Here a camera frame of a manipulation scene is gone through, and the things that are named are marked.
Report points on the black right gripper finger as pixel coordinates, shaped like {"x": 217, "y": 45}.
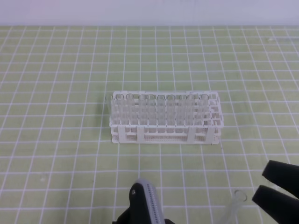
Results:
{"x": 281, "y": 207}
{"x": 282, "y": 174}

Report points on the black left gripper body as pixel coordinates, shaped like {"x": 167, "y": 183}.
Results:
{"x": 136, "y": 212}

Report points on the clear test tube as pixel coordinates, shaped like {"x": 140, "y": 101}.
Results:
{"x": 228, "y": 216}

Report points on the white plastic test tube rack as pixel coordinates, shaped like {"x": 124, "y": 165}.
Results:
{"x": 176, "y": 119}

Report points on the green grid tablecloth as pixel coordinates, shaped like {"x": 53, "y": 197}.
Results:
{"x": 58, "y": 164}

